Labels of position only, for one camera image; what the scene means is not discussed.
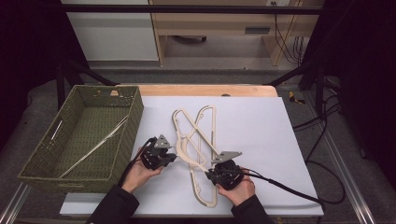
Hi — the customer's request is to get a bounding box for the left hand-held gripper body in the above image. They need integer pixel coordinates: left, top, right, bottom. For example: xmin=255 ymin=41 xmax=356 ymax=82
xmin=140 ymin=133 xmax=173 ymax=171

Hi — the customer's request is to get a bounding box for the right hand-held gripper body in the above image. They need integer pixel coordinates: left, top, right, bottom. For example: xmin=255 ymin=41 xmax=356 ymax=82
xmin=211 ymin=151 xmax=246 ymax=191

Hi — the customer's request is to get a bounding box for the right hand-held gripper cable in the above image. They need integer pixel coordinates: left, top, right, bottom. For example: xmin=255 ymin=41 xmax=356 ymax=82
xmin=232 ymin=160 xmax=347 ymax=206

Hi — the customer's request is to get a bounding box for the grey recessed drawer handle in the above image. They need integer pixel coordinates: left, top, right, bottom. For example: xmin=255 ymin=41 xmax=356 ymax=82
xmin=244 ymin=26 xmax=272 ymax=35

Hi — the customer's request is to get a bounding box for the person's left hand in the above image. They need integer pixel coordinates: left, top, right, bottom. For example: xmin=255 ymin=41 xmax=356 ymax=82
xmin=120 ymin=148 xmax=164 ymax=194

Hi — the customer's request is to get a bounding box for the black metal stand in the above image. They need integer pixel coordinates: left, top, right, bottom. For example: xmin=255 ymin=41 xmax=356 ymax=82
xmin=55 ymin=59 xmax=120 ymax=110
xmin=266 ymin=60 xmax=326 ymax=118

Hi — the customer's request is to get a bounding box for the left hand-held gripper cable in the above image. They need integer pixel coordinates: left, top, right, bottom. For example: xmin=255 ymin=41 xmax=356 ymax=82
xmin=117 ymin=136 xmax=157 ymax=188

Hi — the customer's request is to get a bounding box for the black cable bunch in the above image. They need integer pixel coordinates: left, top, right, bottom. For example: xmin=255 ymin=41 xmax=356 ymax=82
xmin=293 ymin=35 xmax=305 ymax=66

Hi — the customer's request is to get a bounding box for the black frame bar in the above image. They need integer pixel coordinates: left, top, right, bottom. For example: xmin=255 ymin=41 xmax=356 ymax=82
xmin=60 ymin=4 xmax=325 ymax=16

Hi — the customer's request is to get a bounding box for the black floor cable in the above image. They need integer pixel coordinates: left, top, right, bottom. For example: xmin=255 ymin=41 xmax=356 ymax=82
xmin=292 ymin=92 xmax=342 ymax=132

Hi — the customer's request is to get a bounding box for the yellow black tool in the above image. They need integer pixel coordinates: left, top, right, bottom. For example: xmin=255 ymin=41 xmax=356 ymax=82
xmin=288 ymin=91 xmax=306 ymax=105

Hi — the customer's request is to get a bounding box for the white cabinet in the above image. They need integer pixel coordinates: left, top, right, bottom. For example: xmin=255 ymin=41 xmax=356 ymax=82
xmin=61 ymin=0 xmax=160 ymax=63

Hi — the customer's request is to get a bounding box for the aluminium rail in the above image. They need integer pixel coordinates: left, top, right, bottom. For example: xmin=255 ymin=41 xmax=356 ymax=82
xmin=320 ymin=124 xmax=377 ymax=224
xmin=0 ymin=182 xmax=32 ymax=224

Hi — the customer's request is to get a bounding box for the person's right hand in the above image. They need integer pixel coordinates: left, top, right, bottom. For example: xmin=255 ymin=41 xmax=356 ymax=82
xmin=217 ymin=175 xmax=256 ymax=207

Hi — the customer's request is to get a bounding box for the white sheet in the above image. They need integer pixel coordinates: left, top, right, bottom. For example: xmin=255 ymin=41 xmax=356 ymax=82
xmin=59 ymin=95 xmax=325 ymax=217

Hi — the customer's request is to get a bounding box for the light wooden desk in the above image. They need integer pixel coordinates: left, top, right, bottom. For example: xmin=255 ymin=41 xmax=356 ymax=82
xmin=148 ymin=0 xmax=325 ymax=67

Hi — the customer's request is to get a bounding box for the dark curtain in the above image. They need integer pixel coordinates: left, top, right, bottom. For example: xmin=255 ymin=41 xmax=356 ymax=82
xmin=0 ymin=0 xmax=90 ymax=153
xmin=303 ymin=0 xmax=396 ymax=190

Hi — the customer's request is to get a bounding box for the hand-held gripper cable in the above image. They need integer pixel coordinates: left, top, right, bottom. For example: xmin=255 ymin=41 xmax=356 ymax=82
xmin=232 ymin=160 xmax=347 ymax=206
xmin=117 ymin=136 xmax=157 ymax=188

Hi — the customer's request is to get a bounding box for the white wall socket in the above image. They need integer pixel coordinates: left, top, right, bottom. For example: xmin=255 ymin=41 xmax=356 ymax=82
xmin=265 ymin=0 xmax=291 ymax=7

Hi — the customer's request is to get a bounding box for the curved chair base leg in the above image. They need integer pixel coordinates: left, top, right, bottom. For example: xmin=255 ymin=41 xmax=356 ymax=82
xmin=172 ymin=35 xmax=208 ymax=45

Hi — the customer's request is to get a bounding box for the green woven basket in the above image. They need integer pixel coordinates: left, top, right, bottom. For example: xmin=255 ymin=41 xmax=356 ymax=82
xmin=17 ymin=84 xmax=145 ymax=194

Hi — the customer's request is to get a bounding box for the black wall cable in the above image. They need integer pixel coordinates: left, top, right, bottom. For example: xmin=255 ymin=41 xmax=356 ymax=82
xmin=273 ymin=2 xmax=300 ymax=64

